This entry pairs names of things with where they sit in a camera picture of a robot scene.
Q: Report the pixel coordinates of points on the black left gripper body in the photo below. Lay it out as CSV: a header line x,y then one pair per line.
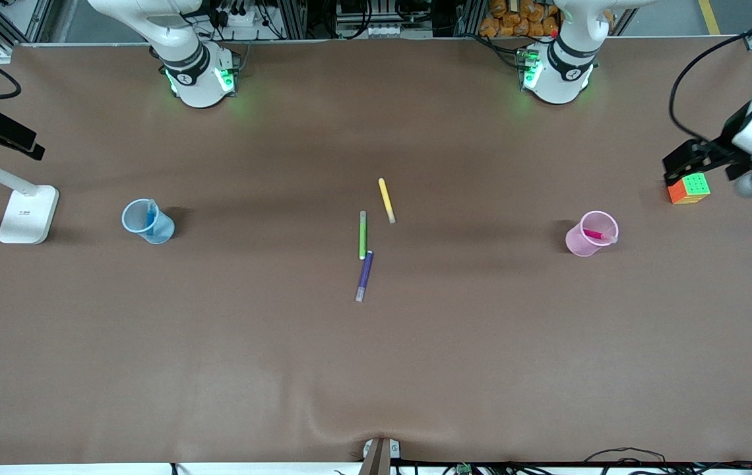
x,y
723,141

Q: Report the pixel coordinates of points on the pink marker pen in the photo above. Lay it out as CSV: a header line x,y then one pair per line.
x,y
595,234

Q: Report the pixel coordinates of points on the blue marker pen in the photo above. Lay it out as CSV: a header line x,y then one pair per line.
x,y
150,214

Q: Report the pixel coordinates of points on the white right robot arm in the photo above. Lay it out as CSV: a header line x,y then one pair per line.
x,y
198,79

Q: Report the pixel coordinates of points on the colourful puzzle cube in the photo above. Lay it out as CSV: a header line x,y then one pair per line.
x,y
689,191

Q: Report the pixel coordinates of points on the white desk lamp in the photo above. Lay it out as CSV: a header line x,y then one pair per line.
x,y
26,218

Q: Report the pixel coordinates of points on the pink mesh cup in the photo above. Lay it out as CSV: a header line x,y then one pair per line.
x,y
580,245

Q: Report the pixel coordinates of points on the light blue mesh cup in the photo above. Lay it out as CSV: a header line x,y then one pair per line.
x,y
161,231

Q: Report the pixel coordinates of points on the bag of orange items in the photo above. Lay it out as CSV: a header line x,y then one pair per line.
x,y
514,20

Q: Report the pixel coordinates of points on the white adapter box with plugs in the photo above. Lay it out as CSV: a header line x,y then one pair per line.
x,y
237,18

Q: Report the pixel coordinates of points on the yellow marker pen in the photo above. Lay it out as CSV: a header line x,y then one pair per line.
x,y
386,198

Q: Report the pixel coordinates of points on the white power strip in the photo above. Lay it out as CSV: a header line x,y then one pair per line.
x,y
386,30

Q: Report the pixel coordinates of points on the green marker pen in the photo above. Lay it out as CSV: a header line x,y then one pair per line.
x,y
362,234

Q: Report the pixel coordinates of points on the purple marker pen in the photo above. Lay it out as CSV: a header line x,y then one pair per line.
x,y
365,274

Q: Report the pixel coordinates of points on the small green circuit board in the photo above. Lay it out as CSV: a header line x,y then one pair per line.
x,y
463,470

